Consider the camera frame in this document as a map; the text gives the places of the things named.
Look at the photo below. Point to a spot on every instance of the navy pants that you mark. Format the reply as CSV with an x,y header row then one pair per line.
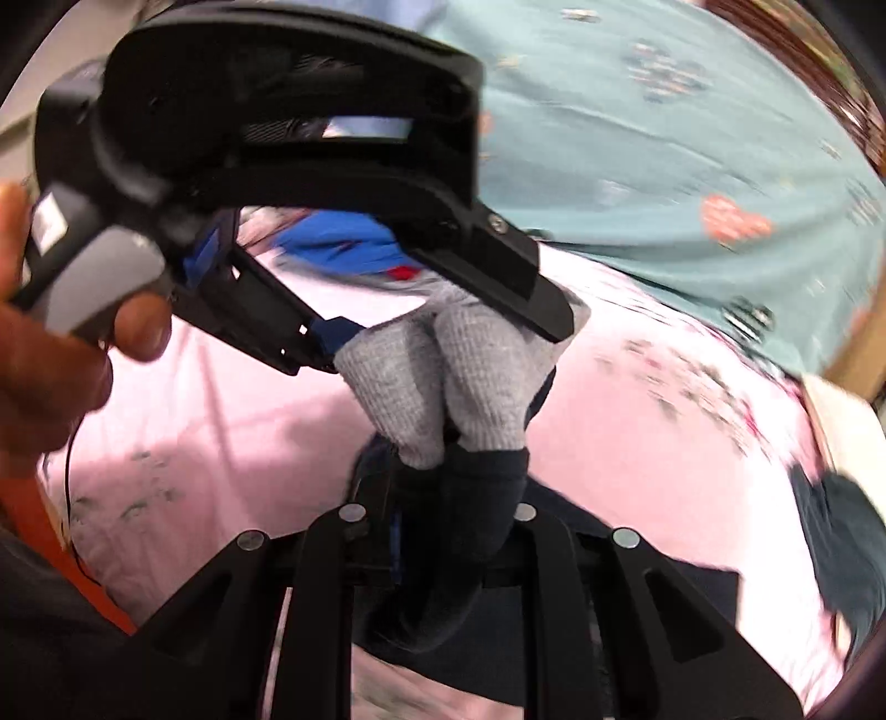
x,y
477,484

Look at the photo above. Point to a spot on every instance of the dark teal cloth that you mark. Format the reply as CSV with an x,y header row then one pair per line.
x,y
851,554

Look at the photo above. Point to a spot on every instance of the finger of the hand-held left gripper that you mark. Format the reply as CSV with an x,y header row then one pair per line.
x,y
277,311
498,270

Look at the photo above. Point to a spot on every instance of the wooden headboard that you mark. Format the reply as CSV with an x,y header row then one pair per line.
x,y
862,367

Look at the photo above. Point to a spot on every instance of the teal heart-print quilt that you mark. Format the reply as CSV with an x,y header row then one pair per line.
x,y
623,138

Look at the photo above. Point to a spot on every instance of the person's dark clothing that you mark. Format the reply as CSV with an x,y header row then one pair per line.
x,y
48,637

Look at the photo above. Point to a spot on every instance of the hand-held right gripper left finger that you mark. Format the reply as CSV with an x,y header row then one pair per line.
x,y
325,623

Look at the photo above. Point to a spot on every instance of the blue folded garment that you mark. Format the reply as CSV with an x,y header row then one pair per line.
x,y
339,239

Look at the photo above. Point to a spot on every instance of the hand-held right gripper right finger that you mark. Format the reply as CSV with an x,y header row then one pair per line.
x,y
561,623

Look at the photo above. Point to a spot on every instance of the pink floral bedsheet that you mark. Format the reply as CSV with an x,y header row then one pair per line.
x,y
657,429

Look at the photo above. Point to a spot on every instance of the person's left hand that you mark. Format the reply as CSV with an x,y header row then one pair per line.
x,y
48,394

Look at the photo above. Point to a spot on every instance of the white textured pillow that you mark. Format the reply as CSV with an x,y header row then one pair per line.
x,y
844,429

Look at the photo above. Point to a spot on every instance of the grey folded garment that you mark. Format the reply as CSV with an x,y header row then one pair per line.
x,y
415,282

